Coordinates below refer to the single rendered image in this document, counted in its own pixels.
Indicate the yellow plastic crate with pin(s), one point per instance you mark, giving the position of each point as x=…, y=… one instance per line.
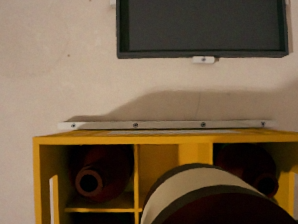
x=155, y=152

